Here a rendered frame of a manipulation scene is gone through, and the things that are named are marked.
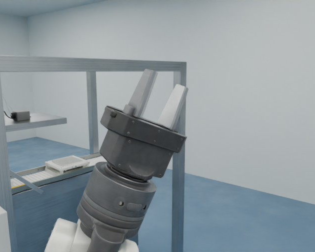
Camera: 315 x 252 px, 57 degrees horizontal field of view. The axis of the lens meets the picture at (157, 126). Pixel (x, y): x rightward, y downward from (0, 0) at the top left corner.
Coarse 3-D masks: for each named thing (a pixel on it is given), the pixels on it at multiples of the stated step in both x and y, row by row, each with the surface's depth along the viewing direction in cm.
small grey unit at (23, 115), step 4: (12, 112) 184; (16, 112) 183; (20, 112) 184; (24, 112) 186; (28, 112) 188; (12, 116) 183; (16, 116) 183; (20, 116) 185; (24, 116) 187; (28, 116) 189; (16, 120) 184; (20, 120) 185
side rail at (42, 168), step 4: (96, 152) 260; (80, 156) 248; (84, 156) 249; (88, 156) 252; (92, 156) 256; (32, 168) 217; (36, 168) 219; (40, 168) 222; (44, 168) 224; (16, 172) 209; (20, 172) 211; (24, 172) 213; (28, 172) 215; (32, 172) 217; (12, 176) 207
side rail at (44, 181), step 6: (84, 168) 218; (90, 168) 222; (60, 174) 205; (66, 174) 208; (72, 174) 211; (42, 180) 195; (48, 180) 198; (54, 180) 202; (18, 186) 184; (24, 186) 186; (12, 192) 181
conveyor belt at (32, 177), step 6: (102, 156) 260; (90, 162) 243; (96, 162) 243; (30, 174) 215; (36, 174) 215; (42, 174) 215; (48, 174) 215; (12, 180) 203; (18, 180) 203; (30, 180) 203; (36, 180) 203
